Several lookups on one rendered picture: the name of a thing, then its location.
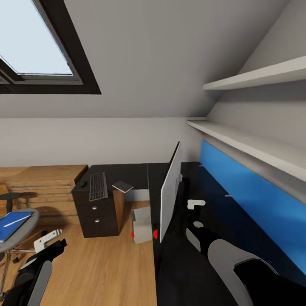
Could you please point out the folder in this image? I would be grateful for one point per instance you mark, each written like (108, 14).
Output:
(6, 232)

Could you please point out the notebook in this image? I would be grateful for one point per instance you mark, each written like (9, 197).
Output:
(123, 186)

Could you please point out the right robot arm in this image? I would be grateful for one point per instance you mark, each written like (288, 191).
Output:
(251, 280)

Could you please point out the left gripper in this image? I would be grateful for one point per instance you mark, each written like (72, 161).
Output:
(53, 250)

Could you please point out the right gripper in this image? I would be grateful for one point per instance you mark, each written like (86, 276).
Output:
(184, 211)

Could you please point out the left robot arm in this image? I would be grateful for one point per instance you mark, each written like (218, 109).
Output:
(33, 277)

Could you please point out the swivel chair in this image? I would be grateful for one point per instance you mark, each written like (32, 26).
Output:
(10, 247)

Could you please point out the keyboard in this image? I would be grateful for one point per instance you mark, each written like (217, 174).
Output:
(98, 187)

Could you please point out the monitor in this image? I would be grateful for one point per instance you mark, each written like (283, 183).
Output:
(167, 192)

